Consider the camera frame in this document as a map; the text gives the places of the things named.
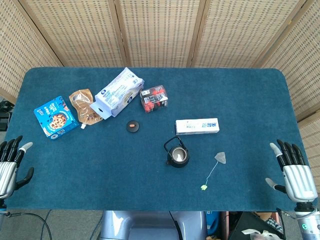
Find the grey-blue robot torso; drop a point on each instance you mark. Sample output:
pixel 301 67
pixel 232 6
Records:
pixel 150 225

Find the black cast iron teapot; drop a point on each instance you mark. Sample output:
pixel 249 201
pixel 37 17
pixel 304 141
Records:
pixel 183 163

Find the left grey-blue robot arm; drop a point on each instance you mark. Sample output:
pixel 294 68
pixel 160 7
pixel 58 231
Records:
pixel 2 212

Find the blue carpet table cloth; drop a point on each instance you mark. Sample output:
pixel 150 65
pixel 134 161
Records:
pixel 112 175

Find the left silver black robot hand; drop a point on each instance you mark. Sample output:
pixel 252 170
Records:
pixel 6 172

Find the blue cookie box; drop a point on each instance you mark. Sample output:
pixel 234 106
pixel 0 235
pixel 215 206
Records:
pixel 56 120

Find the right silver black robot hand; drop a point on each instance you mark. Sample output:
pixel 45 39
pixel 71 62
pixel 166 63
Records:
pixel 298 180

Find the clear box red black contents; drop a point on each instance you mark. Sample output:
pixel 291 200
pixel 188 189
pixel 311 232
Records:
pixel 153 100

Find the crumpled white plastic bag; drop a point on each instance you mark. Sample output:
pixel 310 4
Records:
pixel 257 236

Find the brown spout pouch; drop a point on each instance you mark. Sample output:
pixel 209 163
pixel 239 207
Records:
pixel 83 107

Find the white blue toothpaste box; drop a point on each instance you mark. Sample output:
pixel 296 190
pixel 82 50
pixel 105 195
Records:
pixel 197 126

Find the black teapot lid orange knob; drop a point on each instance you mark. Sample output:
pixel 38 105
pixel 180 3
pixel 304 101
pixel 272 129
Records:
pixel 133 127

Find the blue printed package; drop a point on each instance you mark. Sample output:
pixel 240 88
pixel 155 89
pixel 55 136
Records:
pixel 212 220

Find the woven rattan folding screen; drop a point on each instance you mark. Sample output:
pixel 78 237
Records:
pixel 160 32

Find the black floor equipment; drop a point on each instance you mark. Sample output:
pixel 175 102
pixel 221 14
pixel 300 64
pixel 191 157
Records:
pixel 3 122

